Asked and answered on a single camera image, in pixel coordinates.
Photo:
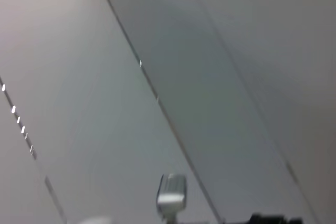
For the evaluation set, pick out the black machine part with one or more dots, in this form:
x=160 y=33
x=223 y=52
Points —
x=273 y=219

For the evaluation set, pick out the silver cylindrical fixture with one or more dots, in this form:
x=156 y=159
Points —
x=172 y=190

